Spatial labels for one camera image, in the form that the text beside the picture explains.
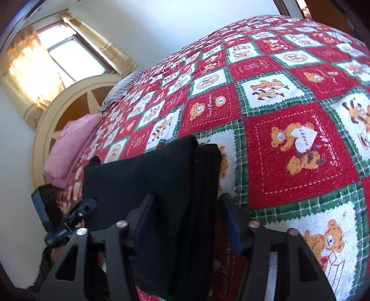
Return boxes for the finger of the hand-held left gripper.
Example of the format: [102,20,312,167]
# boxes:
[69,198,98,225]

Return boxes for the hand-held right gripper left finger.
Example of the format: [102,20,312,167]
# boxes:
[37,193,158,301]

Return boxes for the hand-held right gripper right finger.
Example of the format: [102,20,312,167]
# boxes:
[221,193,337,301]

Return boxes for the black pants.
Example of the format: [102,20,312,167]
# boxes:
[82,135,223,301]

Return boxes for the person's left forearm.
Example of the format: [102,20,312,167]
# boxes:
[27,245,70,294]

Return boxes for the pink folded towel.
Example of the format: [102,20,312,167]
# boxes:
[43,114,103,188]

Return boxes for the red printed patchwork blanket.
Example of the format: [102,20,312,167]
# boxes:
[62,14,370,301]

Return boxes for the cream and brown headboard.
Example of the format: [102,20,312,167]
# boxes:
[31,75,122,188]

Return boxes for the grey fringed cloth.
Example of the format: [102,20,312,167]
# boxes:
[98,69,145,112]

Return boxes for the yellow patterned curtain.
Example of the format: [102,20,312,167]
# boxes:
[0,27,66,129]
[59,10,139,78]

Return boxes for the window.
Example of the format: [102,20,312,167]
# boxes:
[37,23,112,89]

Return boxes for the brown wooden furniture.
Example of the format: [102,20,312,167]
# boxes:
[295,0,355,34]

